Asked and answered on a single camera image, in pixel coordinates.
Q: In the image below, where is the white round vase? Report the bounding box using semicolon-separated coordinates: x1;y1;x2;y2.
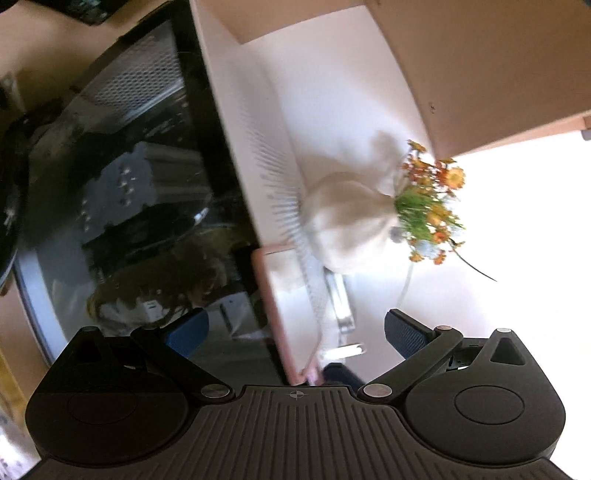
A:
300;131;410;274

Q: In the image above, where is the dark blue cloth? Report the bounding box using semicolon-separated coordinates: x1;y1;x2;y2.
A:
320;362;366;389

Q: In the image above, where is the black glass computer case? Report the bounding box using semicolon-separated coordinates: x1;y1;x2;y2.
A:
13;0;288;387

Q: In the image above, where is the silver metal bracket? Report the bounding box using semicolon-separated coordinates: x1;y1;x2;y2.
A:
323;271;366;357

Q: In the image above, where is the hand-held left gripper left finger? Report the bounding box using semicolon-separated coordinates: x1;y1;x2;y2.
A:
48;307;234;401

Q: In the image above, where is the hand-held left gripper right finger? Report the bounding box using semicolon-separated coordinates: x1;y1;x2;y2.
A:
360;308;540;408

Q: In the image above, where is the orange flower bouquet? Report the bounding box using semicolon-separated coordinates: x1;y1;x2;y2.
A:
392;139;498;283

